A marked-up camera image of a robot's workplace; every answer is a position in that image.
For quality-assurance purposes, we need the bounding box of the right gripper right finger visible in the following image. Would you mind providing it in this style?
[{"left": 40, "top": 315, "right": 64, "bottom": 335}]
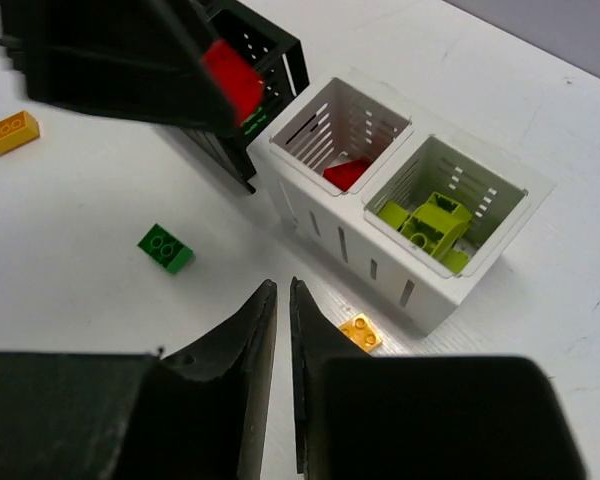
[{"left": 289, "top": 279, "right": 587, "bottom": 479}]

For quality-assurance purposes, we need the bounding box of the lime long lego edge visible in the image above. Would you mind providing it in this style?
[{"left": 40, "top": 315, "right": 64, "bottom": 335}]
[{"left": 398, "top": 192, "right": 473, "bottom": 261}]

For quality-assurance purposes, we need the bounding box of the red arched lego green top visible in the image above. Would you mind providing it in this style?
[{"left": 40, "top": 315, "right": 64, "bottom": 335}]
[{"left": 201, "top": 39, "right": 264, "bottom": 127}]

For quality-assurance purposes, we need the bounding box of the orange long lego brick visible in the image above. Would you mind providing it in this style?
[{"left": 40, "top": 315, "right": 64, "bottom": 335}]
[{"left": 0, "top": 110, "right": 40, "bottom": 156}]

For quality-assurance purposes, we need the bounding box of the lime small lego brick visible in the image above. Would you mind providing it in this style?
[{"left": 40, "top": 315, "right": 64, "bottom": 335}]
[{"left": 377, "top": 200, "right": 411, "bottom": 232}]

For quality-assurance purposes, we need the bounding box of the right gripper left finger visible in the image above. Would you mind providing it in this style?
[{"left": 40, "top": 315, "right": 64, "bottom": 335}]
[{"left": 0, "top": 281, "right": 277, "bottom": 479}]

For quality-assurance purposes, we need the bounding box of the white two-compartment container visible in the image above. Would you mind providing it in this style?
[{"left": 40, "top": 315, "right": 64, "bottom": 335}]
[{"left": 248, "top": 67, "right": 553, "bottom": 333}]

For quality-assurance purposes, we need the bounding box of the red rounded lego block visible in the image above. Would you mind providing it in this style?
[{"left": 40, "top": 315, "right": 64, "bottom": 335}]
[{"left": 323, "top": 158, "right": 372, "bottom": 192}]

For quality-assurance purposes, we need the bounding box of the orange small lego brick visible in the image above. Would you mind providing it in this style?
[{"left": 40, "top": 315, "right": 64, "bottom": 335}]
[{"left": 338, "top": 313, "right": 383, "bottom": 353}]

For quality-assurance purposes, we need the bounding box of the lime lego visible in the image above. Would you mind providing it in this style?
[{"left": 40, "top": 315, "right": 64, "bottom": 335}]
[{"left": 440, "top": 248, "right": 470, "bottom": 274}]

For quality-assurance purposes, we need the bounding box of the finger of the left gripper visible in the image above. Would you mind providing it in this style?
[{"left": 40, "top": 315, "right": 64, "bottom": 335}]
[{"left": 0, "top": 0, "right": 237, "bottom": 134}]

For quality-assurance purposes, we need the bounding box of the black two-compartment container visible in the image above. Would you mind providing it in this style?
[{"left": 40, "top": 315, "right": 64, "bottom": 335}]
[{"left": 154, "top": 0, "right": 311, "bottom": 196}]

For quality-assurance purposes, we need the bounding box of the dark green 2x2 lego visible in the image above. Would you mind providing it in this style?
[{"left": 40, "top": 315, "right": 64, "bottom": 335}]
[{"left": 137, "top": 224, "right": 196, "bottom": 275}]

